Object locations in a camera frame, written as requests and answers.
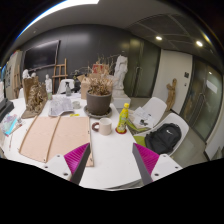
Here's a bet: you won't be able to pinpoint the wooden easel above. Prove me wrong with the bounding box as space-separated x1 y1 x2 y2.
52 58 69 95
13 64 23 100

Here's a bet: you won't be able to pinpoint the light plywood board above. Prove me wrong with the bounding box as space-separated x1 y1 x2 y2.
18 114 95 168

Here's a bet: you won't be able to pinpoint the white cabinet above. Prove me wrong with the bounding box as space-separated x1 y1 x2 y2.
4 49 24 100

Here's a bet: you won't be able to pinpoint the grey pot with dried plant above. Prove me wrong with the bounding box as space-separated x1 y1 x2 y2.
85 56 115 116

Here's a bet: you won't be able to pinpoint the black case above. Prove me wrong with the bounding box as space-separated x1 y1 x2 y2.
0 98 15 123

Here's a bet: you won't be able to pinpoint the black backpack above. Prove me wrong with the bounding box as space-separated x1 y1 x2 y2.
144 122 183 155

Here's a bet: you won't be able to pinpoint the white chair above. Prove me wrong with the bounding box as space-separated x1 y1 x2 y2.
133 112 190 158
128 96 168 132
57 78 76 95

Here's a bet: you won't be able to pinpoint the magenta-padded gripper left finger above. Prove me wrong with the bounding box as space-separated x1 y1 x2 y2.
43 142 92 186

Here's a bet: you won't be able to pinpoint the small white figurine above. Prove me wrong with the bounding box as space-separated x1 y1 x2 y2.
44 73 54 101

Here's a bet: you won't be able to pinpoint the ceiling spotlights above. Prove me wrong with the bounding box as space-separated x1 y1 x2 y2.
154 34 205 48

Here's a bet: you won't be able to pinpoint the red box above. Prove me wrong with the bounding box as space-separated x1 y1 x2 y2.
92 63 110 75

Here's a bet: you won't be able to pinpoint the small round clear dish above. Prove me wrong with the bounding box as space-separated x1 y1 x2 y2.
71 100 82 110

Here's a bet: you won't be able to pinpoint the grey plant saucer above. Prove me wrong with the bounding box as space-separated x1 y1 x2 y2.
83 104 114 120

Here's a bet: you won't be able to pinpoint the printed paper sheets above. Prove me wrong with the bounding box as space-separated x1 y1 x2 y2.
48 96 75 118

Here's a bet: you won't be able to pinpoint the white torso statue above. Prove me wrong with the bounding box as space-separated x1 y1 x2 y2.
111 54 132 110

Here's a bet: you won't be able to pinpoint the clear spray bottle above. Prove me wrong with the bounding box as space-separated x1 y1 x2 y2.
64 81 73 98

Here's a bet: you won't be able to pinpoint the colourful picture book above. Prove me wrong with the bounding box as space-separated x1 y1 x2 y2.
0 113 23 136

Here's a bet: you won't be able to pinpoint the black wall screen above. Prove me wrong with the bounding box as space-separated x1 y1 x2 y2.
23 39 61 71

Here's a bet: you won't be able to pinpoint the long ceiling light strip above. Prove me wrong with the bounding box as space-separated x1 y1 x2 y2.
16 0 100 39

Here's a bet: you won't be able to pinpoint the wooden figure statue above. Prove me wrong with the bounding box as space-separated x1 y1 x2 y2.
165 78 178 113

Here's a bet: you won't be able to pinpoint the yellow drink bottle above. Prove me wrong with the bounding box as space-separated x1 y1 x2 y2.
115 102 130 134

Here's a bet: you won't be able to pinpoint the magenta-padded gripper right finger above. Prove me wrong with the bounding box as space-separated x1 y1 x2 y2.
131 142 184 186

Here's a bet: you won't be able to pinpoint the flat round red coaster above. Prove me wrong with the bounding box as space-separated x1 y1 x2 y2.
114 126 129 135

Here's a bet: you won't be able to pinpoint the brown cardboard box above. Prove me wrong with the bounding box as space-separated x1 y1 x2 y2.
76 73 93 100

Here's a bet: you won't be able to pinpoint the stack of papers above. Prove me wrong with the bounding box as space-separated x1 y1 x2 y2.
128 106 156 131

